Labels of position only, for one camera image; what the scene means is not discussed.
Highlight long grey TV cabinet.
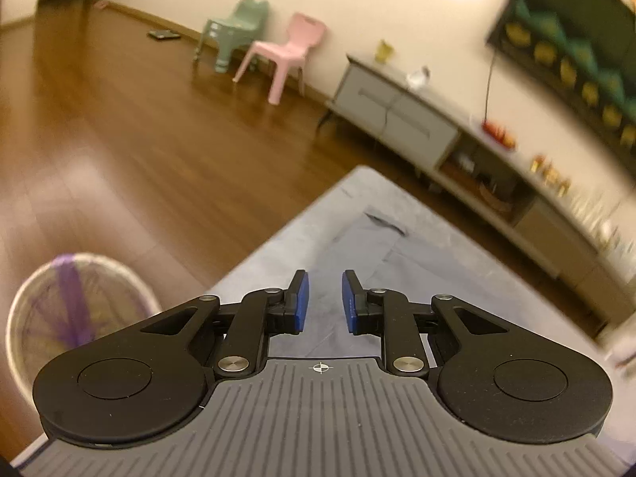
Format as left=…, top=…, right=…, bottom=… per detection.
left=326, top=54, right=635, bottom=324

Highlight wall-mounted television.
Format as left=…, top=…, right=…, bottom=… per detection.
left=487, top=0, right=635, bottom=173

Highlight green plastic chair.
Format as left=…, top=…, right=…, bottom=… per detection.
left=193, top=0, right=270, bottom=73

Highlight red fruit plate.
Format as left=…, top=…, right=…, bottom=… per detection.
left=482, top=120, right=516, bottom=151

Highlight gold incense burner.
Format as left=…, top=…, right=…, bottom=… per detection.
left=538, top=159, right=563, bottom=186

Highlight yellow cup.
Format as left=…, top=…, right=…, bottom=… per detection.
left=374, top=40, right=395, bottom=65

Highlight pink plastic chair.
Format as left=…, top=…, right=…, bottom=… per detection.
left=233, top=12, right=327, bottom=106

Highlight wicker waste basket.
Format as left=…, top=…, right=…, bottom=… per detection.
left=4, top=253, right=162, bottom=405

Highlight grey trousers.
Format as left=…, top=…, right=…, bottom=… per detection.
left=270, top=208, right=563, bottom=357

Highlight glass cups set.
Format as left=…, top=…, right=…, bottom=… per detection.
left=570, top=192, right=618, bottom=246

